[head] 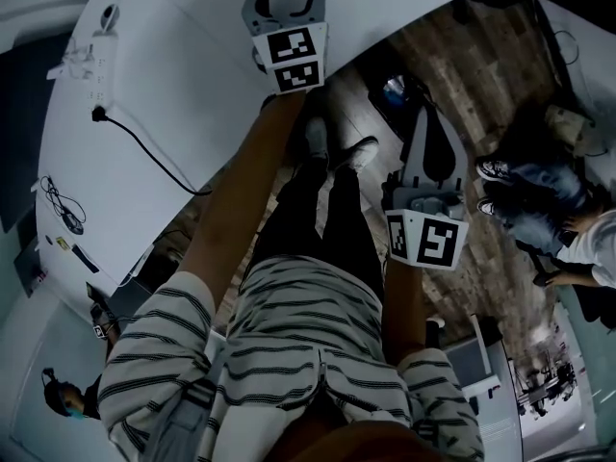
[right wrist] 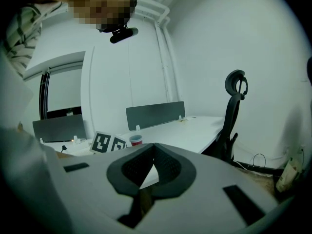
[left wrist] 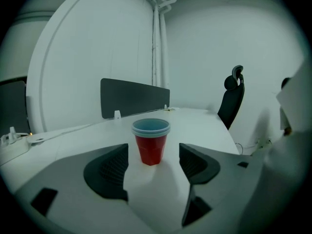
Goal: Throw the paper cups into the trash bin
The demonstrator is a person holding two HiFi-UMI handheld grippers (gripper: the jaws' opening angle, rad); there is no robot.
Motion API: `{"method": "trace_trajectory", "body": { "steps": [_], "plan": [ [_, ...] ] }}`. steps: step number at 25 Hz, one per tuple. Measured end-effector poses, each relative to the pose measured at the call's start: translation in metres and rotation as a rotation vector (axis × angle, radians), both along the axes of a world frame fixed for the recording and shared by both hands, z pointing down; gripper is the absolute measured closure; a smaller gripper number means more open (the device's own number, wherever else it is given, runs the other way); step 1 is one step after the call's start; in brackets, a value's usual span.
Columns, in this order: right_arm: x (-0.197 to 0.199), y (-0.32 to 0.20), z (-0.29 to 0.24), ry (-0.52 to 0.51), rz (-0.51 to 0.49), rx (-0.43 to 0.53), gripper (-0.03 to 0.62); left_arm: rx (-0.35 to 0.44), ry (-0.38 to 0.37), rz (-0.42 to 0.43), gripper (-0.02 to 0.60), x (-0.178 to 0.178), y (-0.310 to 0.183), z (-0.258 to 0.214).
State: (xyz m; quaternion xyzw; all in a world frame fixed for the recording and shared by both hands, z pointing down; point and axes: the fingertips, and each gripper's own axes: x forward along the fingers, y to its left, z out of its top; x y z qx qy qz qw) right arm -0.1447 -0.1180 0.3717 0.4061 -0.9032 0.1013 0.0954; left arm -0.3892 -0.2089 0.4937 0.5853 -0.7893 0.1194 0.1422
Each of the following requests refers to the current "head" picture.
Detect thin black looped cable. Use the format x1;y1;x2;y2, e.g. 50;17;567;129
552;29;579;66

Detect dark grey desk partition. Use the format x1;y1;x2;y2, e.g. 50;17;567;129
0;50;55;234

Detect black power cable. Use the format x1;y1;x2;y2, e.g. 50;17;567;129
90;105;214;197

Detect person's white shoe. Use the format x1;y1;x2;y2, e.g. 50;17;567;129
304;115;330;161
336;135;379;172

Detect white workstation with grey panel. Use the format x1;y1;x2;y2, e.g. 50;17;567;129
442;314;512;403

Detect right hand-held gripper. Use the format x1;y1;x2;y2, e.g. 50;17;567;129
381;105;471;271

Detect white plug adapter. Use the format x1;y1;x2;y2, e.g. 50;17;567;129
46;39;95;82

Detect small white security camera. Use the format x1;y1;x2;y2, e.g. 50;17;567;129
97;3;121;36

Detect black wired mouse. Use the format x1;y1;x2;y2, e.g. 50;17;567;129
39;174;88;235

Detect white power strip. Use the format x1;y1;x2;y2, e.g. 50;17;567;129
85;34;120;115

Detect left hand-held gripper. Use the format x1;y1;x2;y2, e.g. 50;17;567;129
240;0;331;96

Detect black bag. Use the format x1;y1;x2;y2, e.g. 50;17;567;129
368;70;427;139

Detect black mesh office chair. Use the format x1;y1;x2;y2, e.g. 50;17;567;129
531;238;616;329

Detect grey shoulder strap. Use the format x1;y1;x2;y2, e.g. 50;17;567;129
153;377;218;462
413;416;445;452

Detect person's left forearm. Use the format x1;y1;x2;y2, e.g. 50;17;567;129
190;89;309;329

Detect person's left white shoe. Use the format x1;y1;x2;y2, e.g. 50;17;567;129
304;115;330;161

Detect person's right forearm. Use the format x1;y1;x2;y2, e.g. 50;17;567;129
382;257;429;365

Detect person's right white shoe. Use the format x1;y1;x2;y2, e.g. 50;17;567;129
336;135;379;172

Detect person's black trousers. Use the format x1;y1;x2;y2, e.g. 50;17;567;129
252;159;386;302

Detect flat black card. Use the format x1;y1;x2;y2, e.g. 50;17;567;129
71;244;100;274

